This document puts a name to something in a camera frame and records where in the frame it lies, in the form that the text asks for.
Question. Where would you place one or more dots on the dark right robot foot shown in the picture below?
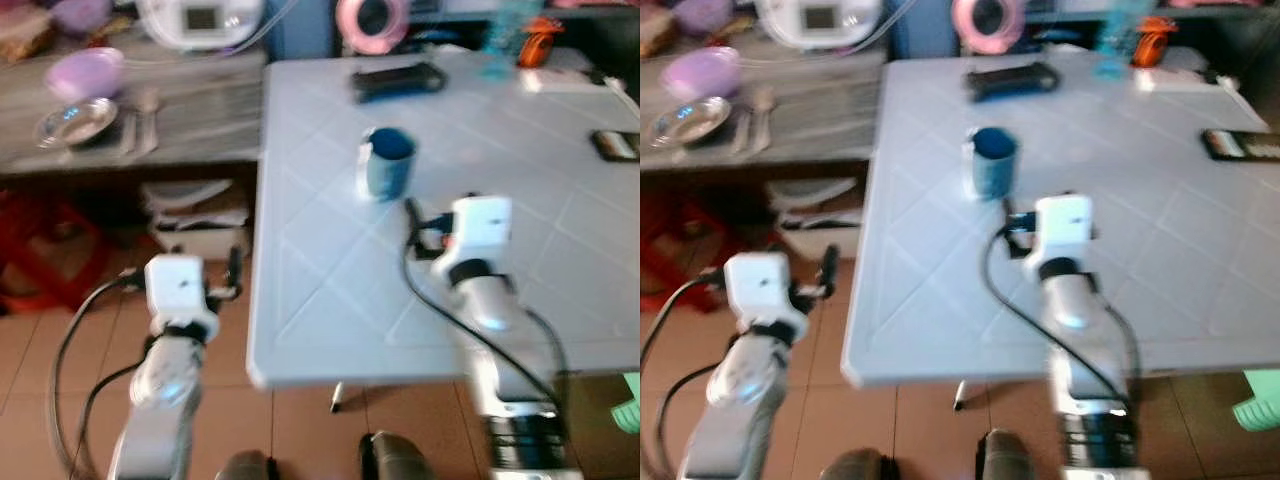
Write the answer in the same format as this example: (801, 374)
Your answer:
(395, 460)
(1005, 458)

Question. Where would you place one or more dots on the purple round container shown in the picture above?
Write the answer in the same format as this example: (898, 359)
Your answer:
(702, 15)
(80, 15)

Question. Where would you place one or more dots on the black oblong case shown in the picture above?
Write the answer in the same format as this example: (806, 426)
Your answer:
(398, 82)
(1012, 82)

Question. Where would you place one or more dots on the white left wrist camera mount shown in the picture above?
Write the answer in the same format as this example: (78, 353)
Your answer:
(757, 285)
(178, 288)

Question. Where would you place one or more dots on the black flat tray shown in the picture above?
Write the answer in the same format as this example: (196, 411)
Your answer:
(617, 146)

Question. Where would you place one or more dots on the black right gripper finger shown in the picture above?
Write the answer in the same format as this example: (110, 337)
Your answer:
(1007, 208)
(411, 213)

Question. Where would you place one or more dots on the white plastic table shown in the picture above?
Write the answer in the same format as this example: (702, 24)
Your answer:
(920, 290)
(330, 290)

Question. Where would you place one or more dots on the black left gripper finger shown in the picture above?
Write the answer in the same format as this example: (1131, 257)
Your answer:
(830, 268)
(235, 268)

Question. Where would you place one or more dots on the white appliance with screen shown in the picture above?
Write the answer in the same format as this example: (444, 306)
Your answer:
(200, 20)
(820, 20)

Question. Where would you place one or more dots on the blue mug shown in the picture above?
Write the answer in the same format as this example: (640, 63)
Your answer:
(992, 172)
(385, 172)

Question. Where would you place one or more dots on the red plastic stool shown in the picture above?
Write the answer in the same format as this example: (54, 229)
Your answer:
(672, 250)
(45, 250)

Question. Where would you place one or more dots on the purple plastic bowl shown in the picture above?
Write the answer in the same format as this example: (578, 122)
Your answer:
(85, 72)
(700, 72)

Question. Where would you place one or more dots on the teal see-through object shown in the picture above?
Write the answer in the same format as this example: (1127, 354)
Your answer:
(1113, 45)
(498, 45)

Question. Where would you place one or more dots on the white stacked boxes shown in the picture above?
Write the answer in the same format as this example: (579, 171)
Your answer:
(815, 220)
(198, 220)

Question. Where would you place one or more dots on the green plastic stool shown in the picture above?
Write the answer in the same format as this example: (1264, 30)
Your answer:
(1260, 400)
(628, 405)

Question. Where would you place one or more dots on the round metal plate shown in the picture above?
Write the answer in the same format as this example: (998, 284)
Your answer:
(72, 124)
(686, 122)

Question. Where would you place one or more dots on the white power strip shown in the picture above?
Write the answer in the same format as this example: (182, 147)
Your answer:
(570, 80)
(1190, 78)

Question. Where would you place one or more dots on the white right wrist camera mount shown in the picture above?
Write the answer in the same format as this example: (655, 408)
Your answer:
(478, 228)
(1062, 225)

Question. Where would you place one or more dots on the grey wooden side table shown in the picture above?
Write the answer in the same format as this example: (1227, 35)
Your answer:
(820, 110)
(200, 110)

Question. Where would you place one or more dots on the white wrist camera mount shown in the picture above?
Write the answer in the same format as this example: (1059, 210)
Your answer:
(178, 288)
(757, 285)
(478, 228)
(1062, 225)

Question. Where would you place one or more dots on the orange and black object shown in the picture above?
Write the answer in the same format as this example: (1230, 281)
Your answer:
(540, 42)
(1154, 42)

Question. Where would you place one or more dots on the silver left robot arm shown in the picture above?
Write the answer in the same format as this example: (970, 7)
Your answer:
(735, 400)
(160, 400)

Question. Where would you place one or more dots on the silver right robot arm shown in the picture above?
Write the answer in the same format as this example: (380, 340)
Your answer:
(1080, 340)
(500, 340)

